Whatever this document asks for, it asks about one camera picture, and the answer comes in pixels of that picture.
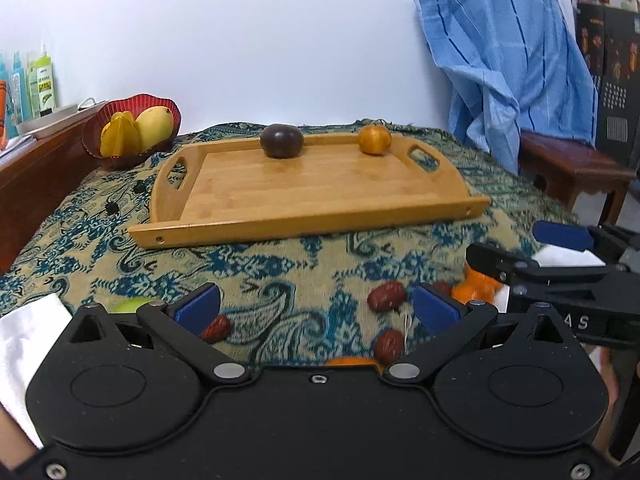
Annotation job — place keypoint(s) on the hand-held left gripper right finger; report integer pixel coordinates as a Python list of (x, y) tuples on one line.
[(434, 309)]

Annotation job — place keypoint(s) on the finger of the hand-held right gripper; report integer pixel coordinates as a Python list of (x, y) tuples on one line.
[(505, 262), (562, 236)]

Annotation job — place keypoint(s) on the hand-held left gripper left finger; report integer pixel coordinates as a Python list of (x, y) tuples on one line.
[(197, 304)]

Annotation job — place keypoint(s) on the red date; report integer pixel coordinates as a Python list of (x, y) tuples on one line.
[(390, 346), (387, 296), (217, 329), (442, 287)]

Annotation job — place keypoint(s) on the green apple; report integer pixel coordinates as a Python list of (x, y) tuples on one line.
[(131, 305)]

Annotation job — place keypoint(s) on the wooden serving tray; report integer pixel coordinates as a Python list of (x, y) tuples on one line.
[(310, 187)]

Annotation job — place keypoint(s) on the white tissue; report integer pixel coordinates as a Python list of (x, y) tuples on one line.
[(27, 345), (565, 257)]

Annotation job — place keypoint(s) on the dark wooden chair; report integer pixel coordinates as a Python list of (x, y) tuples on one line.
[(565, 162)]

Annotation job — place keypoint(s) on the teal patterned blanket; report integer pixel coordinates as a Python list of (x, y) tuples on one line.
[(300, 270)]

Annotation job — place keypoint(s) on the dark patterned cabinet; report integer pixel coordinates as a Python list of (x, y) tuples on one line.
[(617, 75)]

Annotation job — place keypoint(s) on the brownish orange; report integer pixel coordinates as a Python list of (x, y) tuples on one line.
[(374, 140)]

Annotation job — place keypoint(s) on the yellow mango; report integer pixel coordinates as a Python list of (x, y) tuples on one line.
[(155, 126)]

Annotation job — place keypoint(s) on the dark purple plum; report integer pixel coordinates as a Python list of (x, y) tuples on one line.
[(281, 141)]

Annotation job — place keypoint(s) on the blue checked cloth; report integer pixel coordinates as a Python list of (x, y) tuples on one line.
[(505, 60)]

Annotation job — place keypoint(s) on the yellow starfruit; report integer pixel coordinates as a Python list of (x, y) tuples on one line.
[(120, 135)]

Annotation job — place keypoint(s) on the red glass bowl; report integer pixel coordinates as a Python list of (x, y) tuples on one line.
[(95, 132)]

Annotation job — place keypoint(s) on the wooden side cabinet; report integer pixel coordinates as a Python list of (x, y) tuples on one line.
[(35, 180)]

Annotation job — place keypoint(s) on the white metal tray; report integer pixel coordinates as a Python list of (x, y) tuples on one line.
[(47, 120)]

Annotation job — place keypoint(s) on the green label bottle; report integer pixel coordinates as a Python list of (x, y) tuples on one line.
[(41, 87)]

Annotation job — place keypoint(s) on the blue spray bottle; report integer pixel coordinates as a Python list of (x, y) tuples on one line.
[(19, 90)]

